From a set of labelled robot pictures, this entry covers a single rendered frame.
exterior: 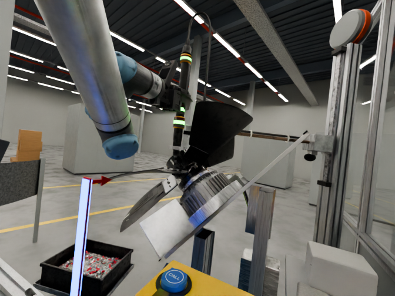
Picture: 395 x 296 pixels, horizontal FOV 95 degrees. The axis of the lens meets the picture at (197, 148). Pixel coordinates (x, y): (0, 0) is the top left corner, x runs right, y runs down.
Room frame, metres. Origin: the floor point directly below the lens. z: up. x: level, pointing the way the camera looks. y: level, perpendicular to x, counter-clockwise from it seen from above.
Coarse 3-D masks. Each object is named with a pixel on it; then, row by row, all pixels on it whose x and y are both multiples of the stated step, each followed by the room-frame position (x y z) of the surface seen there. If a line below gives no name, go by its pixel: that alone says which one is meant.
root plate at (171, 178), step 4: (172, 176) 0.81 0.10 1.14; (164, 180) 0.83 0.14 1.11; (168, 180) 0.81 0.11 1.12; (172, 180) 0.79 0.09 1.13; (164, 184) 0.81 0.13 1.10; (168, 184) 0.79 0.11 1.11; (172, 184) 0.77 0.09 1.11; (176, 184) 0.76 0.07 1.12; (164, 188) 0.79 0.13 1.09; (168, 188) 0.77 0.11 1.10; (172, 188) 0.76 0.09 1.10
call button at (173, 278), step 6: (168, 270) 0.29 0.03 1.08; (174, 270) 0.29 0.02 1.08; (180, 270) 0.29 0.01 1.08; (162, 276) 0.28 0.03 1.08; (168, 276) 0.28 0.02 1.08; (174, 276) 0.28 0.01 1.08; (180, 276) 0.28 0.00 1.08; (186, 276) 0.28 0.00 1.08; (162, 282) 0.27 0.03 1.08; (168, 282) 0.26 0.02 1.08; (174, 282) 0.26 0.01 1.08; (180, 282) 0.27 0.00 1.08; (186, 282) 0.27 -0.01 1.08; (168, 288) 0.26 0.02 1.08; (174, 288) 0.26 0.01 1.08; (180, 288) 0.26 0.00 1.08
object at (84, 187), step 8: (88, 184) 0.39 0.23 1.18; (80, 200) 0.40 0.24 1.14; (80, 208) 0.40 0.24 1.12; (80, 216) 0.39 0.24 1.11; (80, 224) 0.39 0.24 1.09; (80, 232) 0.39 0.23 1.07; (80, 240) 0.39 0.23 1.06; (80, 248) 0.39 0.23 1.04; (80, 256) 0.39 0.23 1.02; (80, 264) 0.39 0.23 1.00; (72, 280) 0.40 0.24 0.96; (72, 288) 0.39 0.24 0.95
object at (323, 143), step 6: (306, 138) 0.82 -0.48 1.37; (312, 138) 0.78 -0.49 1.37; (318, 138) 0.77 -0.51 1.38; (324, 138) 0.77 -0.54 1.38; (330, 138) 0.78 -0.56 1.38; (306, 144) 0.81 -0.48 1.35; (312, 144) 0.78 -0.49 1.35; (318, 144) 0.77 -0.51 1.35; (324, 144) 0.77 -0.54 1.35; (330, 144) 0.78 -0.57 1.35; (318, 150) 0.77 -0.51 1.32; (324, 150) 0.78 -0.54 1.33; (330, 150) 0.78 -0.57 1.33
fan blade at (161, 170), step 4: (160, 168) 0.68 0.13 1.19; (132, 172) 0.46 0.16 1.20; (136, 172) 0.46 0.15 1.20; (140, 172) 0.47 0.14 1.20; (144, 172) 0.47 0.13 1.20; (148, 172) 0.48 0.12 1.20; (152, 172) 0.49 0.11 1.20; (156, 172) 0.49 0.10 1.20; (160, 172) 0.50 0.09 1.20; (164, 172) 0.52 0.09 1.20; (168, 172) 0.54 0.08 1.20; (172, 172) 0.59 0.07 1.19; (176, 172) 0.62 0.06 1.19; (180, 172) 0.66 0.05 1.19; (116, 176) 0.49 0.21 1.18; (120, 176) 0.51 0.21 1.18
